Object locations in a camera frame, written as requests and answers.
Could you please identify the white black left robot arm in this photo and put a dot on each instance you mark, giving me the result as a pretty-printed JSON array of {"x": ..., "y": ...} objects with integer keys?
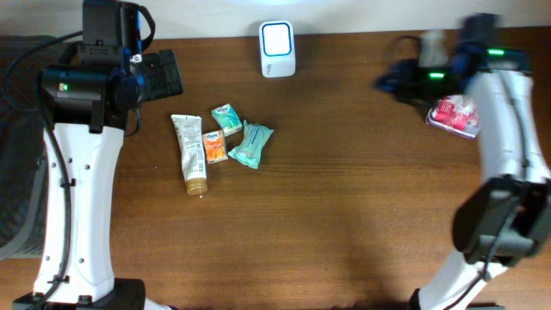
[{"x": 106, "y": 73}]

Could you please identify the green wet wipes pack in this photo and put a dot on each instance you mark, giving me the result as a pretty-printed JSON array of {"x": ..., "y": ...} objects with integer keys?
[{"x": 249, "y": 152}]

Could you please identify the orange tissue packet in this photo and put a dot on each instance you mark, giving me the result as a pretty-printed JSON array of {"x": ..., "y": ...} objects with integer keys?
[{"x": 215, "y": 146}]

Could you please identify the grey plastic mesh basket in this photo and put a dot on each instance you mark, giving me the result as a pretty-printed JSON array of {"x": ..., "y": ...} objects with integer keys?
[{"x": 23, "y": 155}]

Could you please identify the cream tube with gold cap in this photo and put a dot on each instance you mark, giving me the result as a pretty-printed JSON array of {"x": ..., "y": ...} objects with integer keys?
[{"x": 189, "y": 135}]

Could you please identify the teal tissue packet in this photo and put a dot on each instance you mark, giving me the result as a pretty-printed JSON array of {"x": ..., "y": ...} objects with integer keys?
[{"x": 227, "y": 119}]

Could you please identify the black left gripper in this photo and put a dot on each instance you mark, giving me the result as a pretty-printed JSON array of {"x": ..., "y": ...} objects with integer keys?
[{"x": 164, "y": 76}]

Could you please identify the red purple tissue pack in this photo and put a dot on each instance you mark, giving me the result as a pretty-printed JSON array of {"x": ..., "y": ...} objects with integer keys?
[{"x": 455, "y": 114}]

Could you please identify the white barcode scanner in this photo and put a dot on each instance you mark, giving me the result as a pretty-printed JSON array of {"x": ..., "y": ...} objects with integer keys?
[{"x": 277, "y": 50}]

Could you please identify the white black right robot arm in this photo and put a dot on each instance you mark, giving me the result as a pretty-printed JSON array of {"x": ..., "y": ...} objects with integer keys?
[{"x": 508, "y": 218}]

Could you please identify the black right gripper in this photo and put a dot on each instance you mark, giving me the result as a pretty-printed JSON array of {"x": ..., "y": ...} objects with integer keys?
[{"x": 415, "y": 81}]

